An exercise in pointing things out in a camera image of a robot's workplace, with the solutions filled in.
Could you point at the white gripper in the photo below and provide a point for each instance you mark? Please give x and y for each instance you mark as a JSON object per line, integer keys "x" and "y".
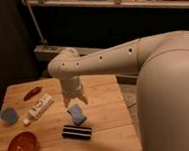
{"x": 72, "y": 88}

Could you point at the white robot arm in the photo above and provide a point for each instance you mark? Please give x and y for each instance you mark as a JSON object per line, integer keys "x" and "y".
{"x": 161, "y": 63}

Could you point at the orange ceramic bowl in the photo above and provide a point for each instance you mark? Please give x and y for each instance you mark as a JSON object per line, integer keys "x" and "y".
{"x": 24, "y": 141}

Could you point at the blue sponge near gripper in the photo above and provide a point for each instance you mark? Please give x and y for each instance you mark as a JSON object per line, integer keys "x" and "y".
{"x": 77, "y": 115}

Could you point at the white tube with cap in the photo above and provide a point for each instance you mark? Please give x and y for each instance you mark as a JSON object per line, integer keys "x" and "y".
{"x": 38, "y": 109}

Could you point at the black striped rectangular block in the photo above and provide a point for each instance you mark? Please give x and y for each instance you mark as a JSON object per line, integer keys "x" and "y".
{"x": 77, "y": 132}

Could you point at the wooden table top board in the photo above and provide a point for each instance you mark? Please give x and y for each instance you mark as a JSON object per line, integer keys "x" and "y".
{"x": 106, "y": 111}

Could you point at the metal pole stand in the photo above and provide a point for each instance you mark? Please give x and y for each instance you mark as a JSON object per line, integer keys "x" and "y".
{"x": 43, "y": 39}

